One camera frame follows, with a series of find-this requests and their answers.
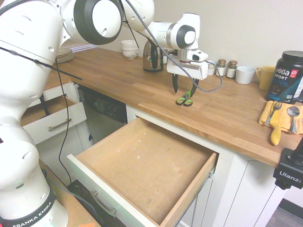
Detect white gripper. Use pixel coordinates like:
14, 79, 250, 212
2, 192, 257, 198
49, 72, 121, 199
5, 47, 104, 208
166, 60, 209, 97

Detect green black scissors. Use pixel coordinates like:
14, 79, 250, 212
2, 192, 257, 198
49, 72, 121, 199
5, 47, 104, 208
175, 89, 194, 107

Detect large open wooden drawer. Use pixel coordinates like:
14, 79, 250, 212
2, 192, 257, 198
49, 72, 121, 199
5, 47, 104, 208
67, 117, 220, 227

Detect small open white drawer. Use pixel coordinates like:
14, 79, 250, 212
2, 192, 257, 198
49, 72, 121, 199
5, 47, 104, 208
20, 94, 87, 147

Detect small white printed cup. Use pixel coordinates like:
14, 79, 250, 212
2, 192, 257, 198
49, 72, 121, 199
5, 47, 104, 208
206, 60, 218, 76

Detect spice jar copper lid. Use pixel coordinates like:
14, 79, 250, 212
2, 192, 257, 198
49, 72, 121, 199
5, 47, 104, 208
226, 60, 238, 79
215, 59, 227, 78

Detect chrome black electric kettle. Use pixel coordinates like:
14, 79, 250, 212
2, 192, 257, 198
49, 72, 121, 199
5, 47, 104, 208
143, 39, 164, 73

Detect plain white cup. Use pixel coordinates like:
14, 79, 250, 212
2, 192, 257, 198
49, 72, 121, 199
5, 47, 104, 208
235, 66, 256, 85

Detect white bowl floral print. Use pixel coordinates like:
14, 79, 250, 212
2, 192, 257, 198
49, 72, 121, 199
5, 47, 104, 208
122, 48, 140, 60

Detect yellow mug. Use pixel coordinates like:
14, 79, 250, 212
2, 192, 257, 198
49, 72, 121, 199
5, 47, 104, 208
255, 66, 276, 91

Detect stainless steel dishwasher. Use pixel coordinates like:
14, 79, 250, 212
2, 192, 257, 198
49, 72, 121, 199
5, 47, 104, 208
78, 85, 128, 145

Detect silver fork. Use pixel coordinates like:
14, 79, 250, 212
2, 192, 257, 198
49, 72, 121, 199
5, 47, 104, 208
264, 101, 283, 126

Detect black Vega protein tub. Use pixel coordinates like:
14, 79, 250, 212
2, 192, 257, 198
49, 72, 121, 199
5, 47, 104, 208
266, 50, 303, 105

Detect yellow folded cloth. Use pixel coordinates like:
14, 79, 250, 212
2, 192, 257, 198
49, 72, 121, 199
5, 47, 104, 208
258, 100, 303, 136

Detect silver spoon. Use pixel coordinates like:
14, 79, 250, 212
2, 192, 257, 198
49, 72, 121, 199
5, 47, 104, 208
286, 105, 301, 133

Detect beige window blinds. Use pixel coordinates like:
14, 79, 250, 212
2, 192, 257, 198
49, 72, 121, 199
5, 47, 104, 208
67, 39, 95, 52

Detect white kitchen cabinet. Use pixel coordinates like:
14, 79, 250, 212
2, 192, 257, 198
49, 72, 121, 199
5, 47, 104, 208
20, 81, 288, 227

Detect stack of cream plates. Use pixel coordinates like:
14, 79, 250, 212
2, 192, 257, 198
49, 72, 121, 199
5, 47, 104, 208
54, 49, 74, 63

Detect grey braided robot cable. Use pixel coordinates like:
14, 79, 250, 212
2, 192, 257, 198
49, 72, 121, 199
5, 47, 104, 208
0, 0, 223, 93

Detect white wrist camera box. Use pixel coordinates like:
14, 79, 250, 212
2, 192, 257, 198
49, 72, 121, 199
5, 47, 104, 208
189, 51, 209, 63

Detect yellow handled knife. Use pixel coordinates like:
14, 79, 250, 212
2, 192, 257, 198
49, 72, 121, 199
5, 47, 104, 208
270, 111, 282, 146

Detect thin black hanging cable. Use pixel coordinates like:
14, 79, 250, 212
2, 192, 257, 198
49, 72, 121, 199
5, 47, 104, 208
56, 70, 73, 185

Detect small drawer metal handle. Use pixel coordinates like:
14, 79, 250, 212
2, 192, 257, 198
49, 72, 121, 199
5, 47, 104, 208
47, 118, 72, 132

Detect black Ulanzi camera mount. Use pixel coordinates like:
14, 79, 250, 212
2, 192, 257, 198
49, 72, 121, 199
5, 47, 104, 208
272, 134, 303, 190

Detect black camera boom stand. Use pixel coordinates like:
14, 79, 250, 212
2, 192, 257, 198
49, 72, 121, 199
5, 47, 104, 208
39, 94, 51, 116

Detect large drawer metal handle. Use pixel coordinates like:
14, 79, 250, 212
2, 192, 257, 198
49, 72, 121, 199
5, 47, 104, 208
90, 190, 117, 217

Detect thin grey table cable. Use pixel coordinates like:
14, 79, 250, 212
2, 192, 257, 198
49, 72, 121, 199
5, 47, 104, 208
47, 181, 100, 220

